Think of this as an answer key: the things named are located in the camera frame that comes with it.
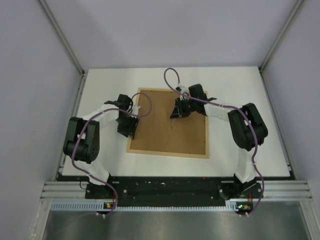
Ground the left aluminium corner post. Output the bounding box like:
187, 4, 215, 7
37, 0, 85, 76

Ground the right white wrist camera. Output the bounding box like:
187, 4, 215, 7
175, 83, 189, 101

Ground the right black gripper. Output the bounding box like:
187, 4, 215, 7
170, 97, 197, 120

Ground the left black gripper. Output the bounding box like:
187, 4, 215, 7
115, 113, 139, 140

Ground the grey slotted cable duct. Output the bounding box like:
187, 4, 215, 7
50, 200, 241, 213

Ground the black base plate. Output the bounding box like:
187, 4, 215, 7
85, 176, 262, 207

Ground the right aluminium corner post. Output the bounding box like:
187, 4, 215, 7
258, 0, 306, 74

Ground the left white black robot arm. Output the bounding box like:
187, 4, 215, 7
63, 94, 141, 199

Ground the aluminium corner post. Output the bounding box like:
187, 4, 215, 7
258, 0, 306, 74
37, 0, 85, 76

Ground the aluminium front rail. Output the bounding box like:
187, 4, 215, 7
40, 180, 313, 201

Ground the light wooden picture frame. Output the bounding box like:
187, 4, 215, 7
126, 88, 210, 159

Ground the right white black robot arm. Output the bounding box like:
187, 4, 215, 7
170, 84, 268, 200

